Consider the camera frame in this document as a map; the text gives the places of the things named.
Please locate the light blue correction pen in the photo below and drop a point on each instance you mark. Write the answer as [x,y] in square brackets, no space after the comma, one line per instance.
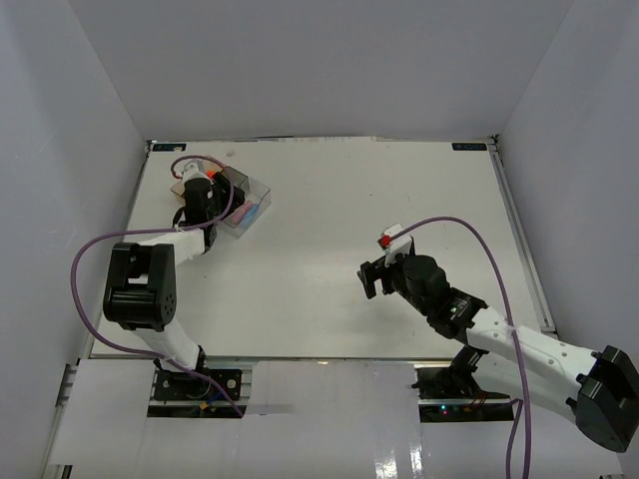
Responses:
[250,215]

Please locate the amber plastic tray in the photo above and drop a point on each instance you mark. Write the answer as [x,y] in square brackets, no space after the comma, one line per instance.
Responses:
[178,188]

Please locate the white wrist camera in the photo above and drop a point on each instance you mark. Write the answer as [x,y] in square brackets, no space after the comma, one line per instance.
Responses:
[393,242]
[194,169]

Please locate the light pink correction pen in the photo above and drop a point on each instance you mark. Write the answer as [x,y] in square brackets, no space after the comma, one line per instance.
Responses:
[238,214]

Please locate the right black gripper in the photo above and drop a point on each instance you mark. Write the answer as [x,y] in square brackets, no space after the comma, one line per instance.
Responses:
[371,271]

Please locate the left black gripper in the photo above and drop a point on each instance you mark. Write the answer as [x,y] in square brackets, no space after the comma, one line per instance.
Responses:
[226,185]

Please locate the black logo sticker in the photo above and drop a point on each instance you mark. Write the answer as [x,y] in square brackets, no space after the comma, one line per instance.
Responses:
[169,147]
[469,147]

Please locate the left black logo sticker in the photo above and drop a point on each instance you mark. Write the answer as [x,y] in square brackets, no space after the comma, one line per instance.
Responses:
[169,147]

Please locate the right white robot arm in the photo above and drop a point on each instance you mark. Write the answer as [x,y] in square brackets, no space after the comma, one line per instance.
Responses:
[597,391]

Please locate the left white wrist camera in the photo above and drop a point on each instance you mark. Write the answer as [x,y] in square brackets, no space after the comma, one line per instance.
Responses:
[194,169]

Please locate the clear plastic tray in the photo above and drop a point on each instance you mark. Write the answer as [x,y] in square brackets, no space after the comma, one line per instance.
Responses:
[257,200]

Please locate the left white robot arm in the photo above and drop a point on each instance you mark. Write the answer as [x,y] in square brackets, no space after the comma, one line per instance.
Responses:
[141,287]

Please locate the smoky grey plastic tray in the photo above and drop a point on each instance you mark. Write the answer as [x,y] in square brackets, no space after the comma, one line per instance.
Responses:
[238,179]

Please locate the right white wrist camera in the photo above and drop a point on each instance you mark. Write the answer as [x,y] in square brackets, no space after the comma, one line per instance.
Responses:
[393,242]

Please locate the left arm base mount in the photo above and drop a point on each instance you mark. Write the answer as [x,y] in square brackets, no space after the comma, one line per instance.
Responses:
[180,395]

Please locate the right black logo sticker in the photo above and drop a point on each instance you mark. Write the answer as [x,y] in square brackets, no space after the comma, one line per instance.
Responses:
[469,147]

